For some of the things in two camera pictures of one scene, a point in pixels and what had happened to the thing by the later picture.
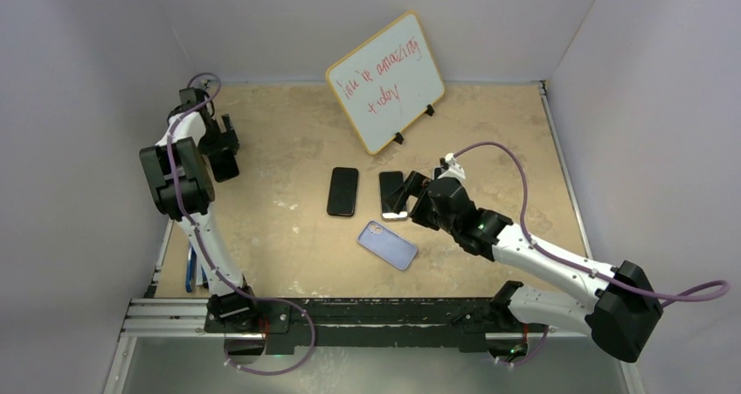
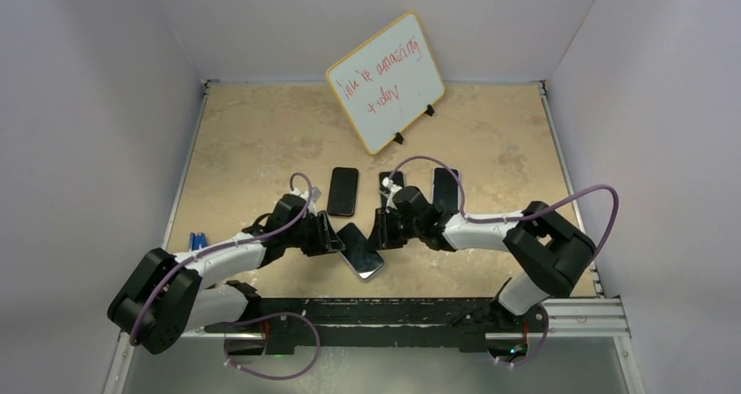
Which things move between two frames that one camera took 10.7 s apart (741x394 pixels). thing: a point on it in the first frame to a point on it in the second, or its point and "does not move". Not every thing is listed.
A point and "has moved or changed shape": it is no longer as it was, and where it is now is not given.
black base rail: [295, 325] does not move
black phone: [391, 184] does not move
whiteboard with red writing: [385, 85] does not move
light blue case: [388, 245] has moved or changed shape
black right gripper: [416, 185] to [380, 237]
